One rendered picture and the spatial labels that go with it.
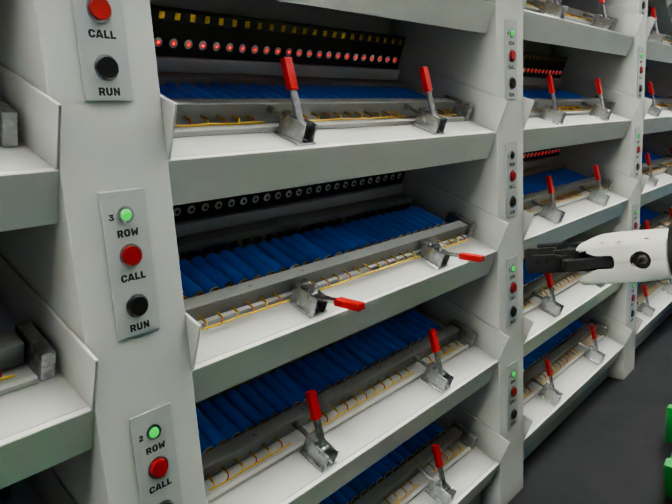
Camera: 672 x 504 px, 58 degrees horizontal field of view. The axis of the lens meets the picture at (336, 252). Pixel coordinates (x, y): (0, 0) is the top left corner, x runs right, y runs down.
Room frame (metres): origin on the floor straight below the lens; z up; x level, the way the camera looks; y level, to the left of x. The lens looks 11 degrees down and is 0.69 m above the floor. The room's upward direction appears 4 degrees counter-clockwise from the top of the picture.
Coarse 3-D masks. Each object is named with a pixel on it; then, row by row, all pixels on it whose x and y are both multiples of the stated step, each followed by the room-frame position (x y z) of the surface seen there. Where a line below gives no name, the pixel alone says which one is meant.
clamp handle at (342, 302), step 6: (312, 288) 0.67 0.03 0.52; (318, 288) 0.67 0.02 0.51; (312, 294) 0.67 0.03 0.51; (318, 294) 0.67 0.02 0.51; (324, 300) 0.65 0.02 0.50; (330, 300) 0.65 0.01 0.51; (336, 300) 0.64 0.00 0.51; (342, 300) 0.64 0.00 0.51; (348, 300) 0.64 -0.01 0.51; (354, 300) 0.64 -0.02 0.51; (342, 306) 0.63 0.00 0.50; (348, 306) 0.63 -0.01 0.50; (354, 306) 0.62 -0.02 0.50; (360, 306) 0.62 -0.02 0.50
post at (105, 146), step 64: (0, 0) 0.50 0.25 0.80; (64, 0) 0.48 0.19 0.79; (128, 0) 0.51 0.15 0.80; (64, 64) 0.47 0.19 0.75; (64, 128) 0.47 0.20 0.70; (128, 128) 0.50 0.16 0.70; (64, 192) 0.46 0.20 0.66; (64, 256) 0.47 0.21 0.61; (64, 320) 0.48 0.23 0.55; (128, 384) 0.48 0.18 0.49; (192, 384) 0.53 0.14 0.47; (128, 448) 0.48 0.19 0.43; (192, 448) 0.52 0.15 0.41
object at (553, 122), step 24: (528, 72) 1.44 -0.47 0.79; (552, 72) 1.54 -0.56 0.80; (528, 96) 1.30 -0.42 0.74; (552, 96) 1.19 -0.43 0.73; (576, 96) 1.50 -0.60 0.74; (600, 96) 1.39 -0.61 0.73; (624, 96) 1.51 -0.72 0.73; (528, 120) 1.14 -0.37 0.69; (552, 120) 1.19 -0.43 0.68; (576, 120) 1.28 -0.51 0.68; (600, 120) 1.36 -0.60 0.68; (624, 120) 1.45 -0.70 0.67; (528, 144) 1.09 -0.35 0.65; (552, 144) 1.17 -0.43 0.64; (576, 144) 1.27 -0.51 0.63
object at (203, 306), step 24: (408, 240) 0.87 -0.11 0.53; (432, 240) 0.92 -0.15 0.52; (312, 264) 0.73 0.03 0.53; (336, 264) 0.75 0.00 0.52; (360, 264) 0.79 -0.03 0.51; (240, 288) 0.64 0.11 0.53; (264, 288) 0.66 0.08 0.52; (288, 288) 0.69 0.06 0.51; (192, 312) 0.59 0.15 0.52; (216, 312) 0.61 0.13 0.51
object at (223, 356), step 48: (384, 192) 1.02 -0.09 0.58; (432, 192) 1.06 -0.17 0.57; (480, 240) 1.00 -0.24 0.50; (336, 288) 0.74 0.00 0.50; (384, 288) 0.76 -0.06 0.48; (432, 288) 0.85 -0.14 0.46; (192, 336) 0.52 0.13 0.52; (240, 336) 0.60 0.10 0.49; (288, 336) 0.62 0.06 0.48; (336, 336) 0.70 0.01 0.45
